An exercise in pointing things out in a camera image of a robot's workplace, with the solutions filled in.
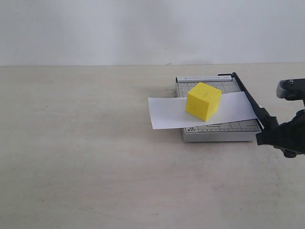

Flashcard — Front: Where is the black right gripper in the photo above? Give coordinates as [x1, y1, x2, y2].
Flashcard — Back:
[256, 109, 305, 158]

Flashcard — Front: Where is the black cutter blade arm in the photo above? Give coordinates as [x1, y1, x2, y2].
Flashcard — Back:
[232, 72, 279, 131]

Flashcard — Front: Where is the yellow foam cube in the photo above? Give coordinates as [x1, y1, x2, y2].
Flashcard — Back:
[185, 82, 222, 122]

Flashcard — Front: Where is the white paper strip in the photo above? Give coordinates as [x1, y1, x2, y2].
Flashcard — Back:
[148, 92, 257, 129]

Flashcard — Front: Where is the grey paper cutter base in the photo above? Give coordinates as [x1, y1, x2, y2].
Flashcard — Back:
[176, 73, 261, 142]

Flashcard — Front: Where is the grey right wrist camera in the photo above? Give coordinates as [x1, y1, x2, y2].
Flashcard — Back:
[276, 78, 305, 101]

